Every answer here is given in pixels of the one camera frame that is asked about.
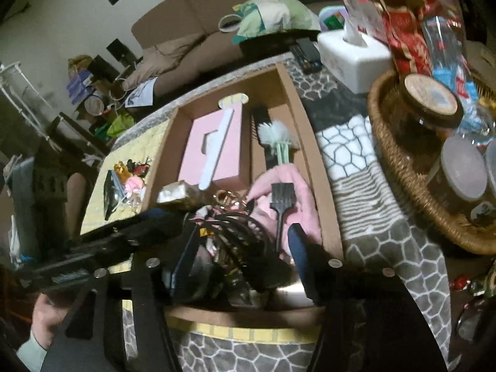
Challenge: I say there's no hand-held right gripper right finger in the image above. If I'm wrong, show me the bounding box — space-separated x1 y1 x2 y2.
288 222 454 372

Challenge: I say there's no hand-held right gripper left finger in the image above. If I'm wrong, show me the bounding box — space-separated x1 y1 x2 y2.
41 224 202 372

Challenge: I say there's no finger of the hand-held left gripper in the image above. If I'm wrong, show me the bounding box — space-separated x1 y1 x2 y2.
108 207 187 246

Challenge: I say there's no grey nail file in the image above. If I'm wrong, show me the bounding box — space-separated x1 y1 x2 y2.
199 106 234 192

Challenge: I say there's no cardboard box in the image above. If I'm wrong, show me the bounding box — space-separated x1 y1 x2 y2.
140 62 346 315

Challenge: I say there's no black comb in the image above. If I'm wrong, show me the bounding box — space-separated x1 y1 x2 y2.
250 103 278 172

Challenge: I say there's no person's left forearm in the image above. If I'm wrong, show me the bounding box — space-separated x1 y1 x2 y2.
15 334 50 372

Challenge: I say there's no person's left hand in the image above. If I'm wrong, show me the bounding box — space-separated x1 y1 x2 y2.
31 292 69 352

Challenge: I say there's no gold foil wrapper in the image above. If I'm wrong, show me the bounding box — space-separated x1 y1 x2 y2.
157 181 203 207

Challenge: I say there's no pink hair accessory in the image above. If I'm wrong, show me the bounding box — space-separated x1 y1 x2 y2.
124 176 147 197

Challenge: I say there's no black patterned pouch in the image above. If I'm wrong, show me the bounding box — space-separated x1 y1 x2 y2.
102 168 131 222

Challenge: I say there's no red and black hair clip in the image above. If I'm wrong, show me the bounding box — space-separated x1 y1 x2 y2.
128 157 153 179

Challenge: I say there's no orange hair clip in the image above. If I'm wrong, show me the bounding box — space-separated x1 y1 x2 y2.
112 160 131 181

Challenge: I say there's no small black brush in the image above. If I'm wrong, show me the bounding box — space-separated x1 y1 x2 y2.
270 182 298 253

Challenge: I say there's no pink cloth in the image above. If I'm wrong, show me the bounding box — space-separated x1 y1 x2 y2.
245 163 323 257

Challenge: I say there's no grey blue container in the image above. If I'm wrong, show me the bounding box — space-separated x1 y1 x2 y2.
5 157 44 265

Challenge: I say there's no bright green bag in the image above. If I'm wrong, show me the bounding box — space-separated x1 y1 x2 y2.
95 113 135 141

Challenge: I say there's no pink box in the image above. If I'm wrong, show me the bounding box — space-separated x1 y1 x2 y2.
177 103 251 187

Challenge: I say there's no printed paper sheet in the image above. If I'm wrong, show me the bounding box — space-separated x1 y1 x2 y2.
123 77 158 108

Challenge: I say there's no wicker basket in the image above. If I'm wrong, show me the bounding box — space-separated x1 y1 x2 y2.
366 70 496 257

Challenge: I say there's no purple box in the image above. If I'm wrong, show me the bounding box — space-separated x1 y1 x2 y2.
67 71 94 106

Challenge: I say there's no red wrapped candy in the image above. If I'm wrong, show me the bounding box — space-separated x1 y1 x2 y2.
449 273 472 292

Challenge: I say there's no beige blanket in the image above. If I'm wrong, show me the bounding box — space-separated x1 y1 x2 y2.
123 32 207 91

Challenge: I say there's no jar with grey lid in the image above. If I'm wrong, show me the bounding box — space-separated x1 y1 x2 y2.
427 135 489 215

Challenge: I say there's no black remote control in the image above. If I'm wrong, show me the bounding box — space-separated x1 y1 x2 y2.
289 44 311 74
296 38 323 71

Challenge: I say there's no jar with wooden lid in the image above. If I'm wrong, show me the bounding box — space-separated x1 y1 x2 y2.
388 73 466 153

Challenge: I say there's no white tissue box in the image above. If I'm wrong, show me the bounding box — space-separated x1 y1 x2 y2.
317 15 395 94

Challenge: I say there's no brown sofa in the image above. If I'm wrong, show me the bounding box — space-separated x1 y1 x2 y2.
129 0 342 94

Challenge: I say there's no red gold packet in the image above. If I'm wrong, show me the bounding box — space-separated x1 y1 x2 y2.
381 7 435 77

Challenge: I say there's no green printed tote bag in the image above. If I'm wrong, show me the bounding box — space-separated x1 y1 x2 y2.
218 0 323 46

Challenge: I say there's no clear plastic bag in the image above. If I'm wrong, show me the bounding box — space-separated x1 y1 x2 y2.
419 15 496 148

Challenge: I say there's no red and white card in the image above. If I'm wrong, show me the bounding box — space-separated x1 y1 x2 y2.
340 0 385 34

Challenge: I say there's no gold chain buckle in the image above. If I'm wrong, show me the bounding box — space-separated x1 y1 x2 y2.
211 188 246 212

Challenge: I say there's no white fluffy green-handled brush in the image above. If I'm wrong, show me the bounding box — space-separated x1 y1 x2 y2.
256 120 302 172

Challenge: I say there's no white wire rack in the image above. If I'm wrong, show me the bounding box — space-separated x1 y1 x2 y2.
0 61 55 141

